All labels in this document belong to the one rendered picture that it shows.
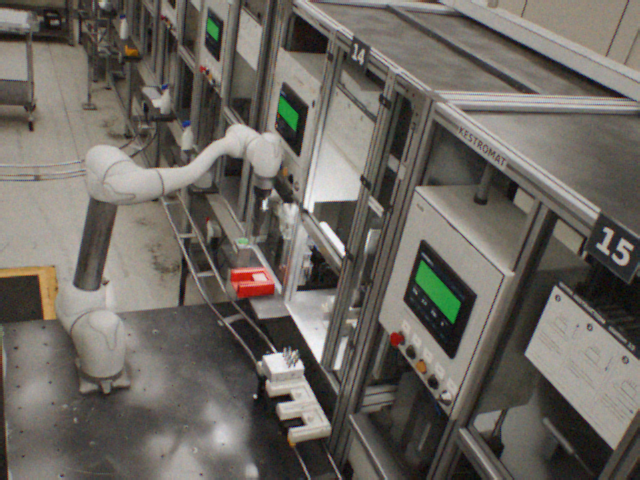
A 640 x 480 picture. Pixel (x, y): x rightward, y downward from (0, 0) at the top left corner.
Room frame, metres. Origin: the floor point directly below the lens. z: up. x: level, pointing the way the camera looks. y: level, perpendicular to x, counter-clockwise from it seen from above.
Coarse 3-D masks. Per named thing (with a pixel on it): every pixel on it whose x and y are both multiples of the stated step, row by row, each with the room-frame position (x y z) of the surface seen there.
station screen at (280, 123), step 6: (282, 90) 2.50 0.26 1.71; (282, 96) 2.49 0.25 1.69; (288, 96) 2.44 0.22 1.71; (288, 102) 2.44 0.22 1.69; (294, 108) 2.38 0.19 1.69; (276, 120) 2.51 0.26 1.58; (282, 120) 2.46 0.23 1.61; (276, 126) 2.50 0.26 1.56; (282, 126) 2.45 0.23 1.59; (288, 126) 2.40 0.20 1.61; (282, 132) 2.44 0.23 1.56; (288, 132) 2.40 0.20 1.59; (294, 132) 2.35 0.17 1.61; (288, 138) 2.39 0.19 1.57; (294, 138) 2.34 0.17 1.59
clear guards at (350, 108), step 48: (336, 48) 2.24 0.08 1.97; (336, 96) 2.19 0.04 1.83; (336, 144) 2.13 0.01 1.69; (384, 144) 1.88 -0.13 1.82; (336, 192) 2.07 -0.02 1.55; (384, 192) 1.82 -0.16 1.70; (288, 240) 2.32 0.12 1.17; (336, 240) 2.00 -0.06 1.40; (336, 336) 1.88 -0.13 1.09; (336, 384) 1.81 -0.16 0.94
